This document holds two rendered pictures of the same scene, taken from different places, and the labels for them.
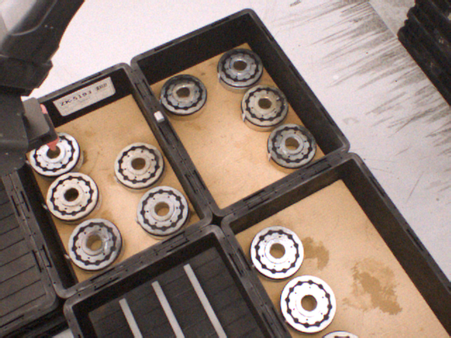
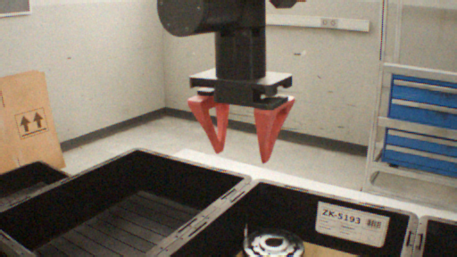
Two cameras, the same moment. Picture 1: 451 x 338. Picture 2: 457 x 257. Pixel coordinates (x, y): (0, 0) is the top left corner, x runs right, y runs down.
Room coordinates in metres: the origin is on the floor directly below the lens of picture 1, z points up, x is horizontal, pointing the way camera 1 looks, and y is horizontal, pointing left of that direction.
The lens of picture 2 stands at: (0.09, -0.05, 1.23)
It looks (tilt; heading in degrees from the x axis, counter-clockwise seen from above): 18 degrees down; 59
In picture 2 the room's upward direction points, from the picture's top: straight up
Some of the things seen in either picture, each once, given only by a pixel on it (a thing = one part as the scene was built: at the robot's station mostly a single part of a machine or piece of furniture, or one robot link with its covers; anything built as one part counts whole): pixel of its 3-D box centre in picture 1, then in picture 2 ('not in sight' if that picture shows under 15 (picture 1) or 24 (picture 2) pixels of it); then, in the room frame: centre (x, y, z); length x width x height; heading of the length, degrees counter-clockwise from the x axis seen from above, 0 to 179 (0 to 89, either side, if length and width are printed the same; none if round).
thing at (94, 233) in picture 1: (94, 243); not in sight; (0.23, 0.25, 0.86); 0.05 x 0.05 x 0.01
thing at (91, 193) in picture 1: (72, 196); not in sight; (0.33, 0.31, 0.86); 0.10 x 0.10 x 0.01
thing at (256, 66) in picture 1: (239, 67); not in sight; (0.63, -0.03, 0.86); 0.10 x 0.10 x 0.01
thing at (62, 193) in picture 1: (71, 195); not in sight; (0.33, 0.31, 0.86); 0.05 x 0.05 x 0.01
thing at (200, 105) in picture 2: not in sight; (228, 117); (0.31, 0.33, 1.10); 0.07 x 0.07 x 0.09; 28
